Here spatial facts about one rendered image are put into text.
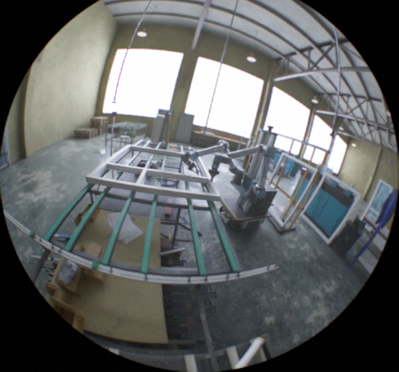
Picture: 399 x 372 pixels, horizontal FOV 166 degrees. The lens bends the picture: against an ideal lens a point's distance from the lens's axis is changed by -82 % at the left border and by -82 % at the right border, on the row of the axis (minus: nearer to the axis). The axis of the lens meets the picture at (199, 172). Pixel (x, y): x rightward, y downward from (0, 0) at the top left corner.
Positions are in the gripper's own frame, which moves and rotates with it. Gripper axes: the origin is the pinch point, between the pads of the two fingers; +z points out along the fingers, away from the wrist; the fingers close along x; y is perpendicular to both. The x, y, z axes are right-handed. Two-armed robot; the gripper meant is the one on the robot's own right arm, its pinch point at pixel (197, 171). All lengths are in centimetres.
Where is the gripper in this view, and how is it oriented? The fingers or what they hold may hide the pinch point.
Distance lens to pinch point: 198.4
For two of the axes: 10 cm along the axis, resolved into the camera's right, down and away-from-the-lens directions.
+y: -3.2, -0.2, -9.5
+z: 6.9, 6.8, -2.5
